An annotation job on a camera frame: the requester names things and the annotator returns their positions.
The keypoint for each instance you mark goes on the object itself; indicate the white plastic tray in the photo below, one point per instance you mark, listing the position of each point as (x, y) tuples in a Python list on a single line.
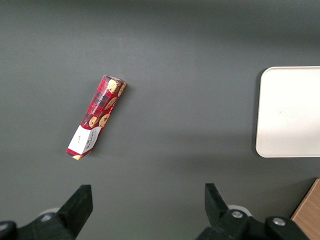
[(290, 112)]

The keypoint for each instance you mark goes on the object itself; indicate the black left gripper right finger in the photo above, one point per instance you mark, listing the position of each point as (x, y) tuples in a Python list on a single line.
[(220, 212)]

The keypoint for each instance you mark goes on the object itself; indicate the red tartan cookie box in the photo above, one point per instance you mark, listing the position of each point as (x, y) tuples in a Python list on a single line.
[(98, 115)]

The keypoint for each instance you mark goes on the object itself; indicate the light wooden board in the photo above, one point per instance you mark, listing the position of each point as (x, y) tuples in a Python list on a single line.
[(309, 212)]

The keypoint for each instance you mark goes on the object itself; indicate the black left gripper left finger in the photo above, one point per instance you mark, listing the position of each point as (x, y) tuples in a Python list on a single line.
[(72, 210)]

